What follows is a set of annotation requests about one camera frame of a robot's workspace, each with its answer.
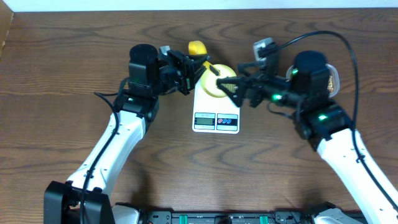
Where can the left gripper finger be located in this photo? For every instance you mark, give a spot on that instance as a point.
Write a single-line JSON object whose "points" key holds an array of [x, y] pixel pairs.
{"points": [[193, 78], [201, 60]]}

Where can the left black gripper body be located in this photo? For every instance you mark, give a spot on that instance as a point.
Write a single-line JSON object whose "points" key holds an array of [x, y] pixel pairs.
{"points": [[173, 76]]}

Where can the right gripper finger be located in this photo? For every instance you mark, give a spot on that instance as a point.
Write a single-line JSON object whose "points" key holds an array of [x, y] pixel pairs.
{"points": [[234, 87], [242, 67]]}

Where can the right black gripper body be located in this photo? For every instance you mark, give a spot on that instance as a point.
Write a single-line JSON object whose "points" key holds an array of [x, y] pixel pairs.
{"points": [[277, 90]]}

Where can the yellow measuring scoop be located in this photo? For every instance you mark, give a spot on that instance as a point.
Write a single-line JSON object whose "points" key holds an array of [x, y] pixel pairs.
{"points": [[197, 47]]}

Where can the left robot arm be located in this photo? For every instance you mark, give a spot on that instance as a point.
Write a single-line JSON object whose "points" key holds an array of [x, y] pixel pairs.
{"points": [[85, 196]]}

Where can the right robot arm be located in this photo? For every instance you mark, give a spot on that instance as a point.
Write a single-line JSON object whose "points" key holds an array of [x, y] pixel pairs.
{"points": [[322, 122]]}

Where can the yellow bowl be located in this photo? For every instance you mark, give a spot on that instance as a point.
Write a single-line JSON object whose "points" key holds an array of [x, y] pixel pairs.
{"points": [[208, 80]]}

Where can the white digital kitchen scale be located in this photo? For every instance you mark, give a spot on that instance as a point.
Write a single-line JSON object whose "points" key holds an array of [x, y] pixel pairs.
{"points": [[214, 115]]}

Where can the soybeans pile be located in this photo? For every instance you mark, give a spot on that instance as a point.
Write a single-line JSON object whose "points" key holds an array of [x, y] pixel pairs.
{"points": [[331, 85]]}

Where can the clear plastic container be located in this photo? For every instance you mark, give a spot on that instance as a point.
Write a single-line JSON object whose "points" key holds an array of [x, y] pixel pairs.
{"points": [[334, 81]]}

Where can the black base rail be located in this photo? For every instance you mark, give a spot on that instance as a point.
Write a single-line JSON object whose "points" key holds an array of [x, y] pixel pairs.
{"points": [[280, 216]]}

